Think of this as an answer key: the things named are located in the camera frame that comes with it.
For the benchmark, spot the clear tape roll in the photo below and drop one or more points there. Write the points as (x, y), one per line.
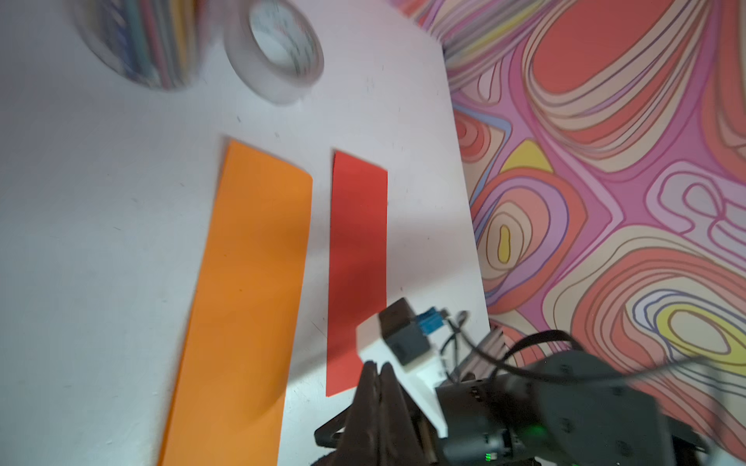
(274, 50)

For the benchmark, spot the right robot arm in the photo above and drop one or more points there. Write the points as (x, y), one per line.
(569, 408)

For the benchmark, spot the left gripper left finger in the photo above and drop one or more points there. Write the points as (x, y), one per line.
(360, 442)

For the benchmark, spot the orange paper sheet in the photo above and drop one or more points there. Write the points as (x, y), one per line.
(229, 399)

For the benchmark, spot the pencil cup with pencils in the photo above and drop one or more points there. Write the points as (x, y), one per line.
(157, 44)

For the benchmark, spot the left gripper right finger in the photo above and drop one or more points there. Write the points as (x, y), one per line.
(398, 442)

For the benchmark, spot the red paper sheet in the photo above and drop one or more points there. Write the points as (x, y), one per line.
(357, 275)

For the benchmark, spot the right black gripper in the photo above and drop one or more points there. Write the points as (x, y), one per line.
(329, 434)

